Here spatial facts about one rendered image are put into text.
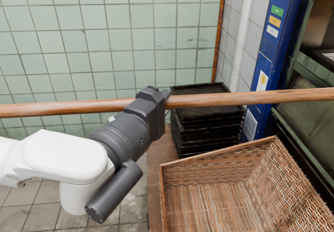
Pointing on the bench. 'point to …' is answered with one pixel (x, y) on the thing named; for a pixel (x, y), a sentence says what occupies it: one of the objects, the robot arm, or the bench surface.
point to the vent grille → (250, 126)
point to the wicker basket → (240, 192)
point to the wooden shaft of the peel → (320, 96)
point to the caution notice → (262, 82)
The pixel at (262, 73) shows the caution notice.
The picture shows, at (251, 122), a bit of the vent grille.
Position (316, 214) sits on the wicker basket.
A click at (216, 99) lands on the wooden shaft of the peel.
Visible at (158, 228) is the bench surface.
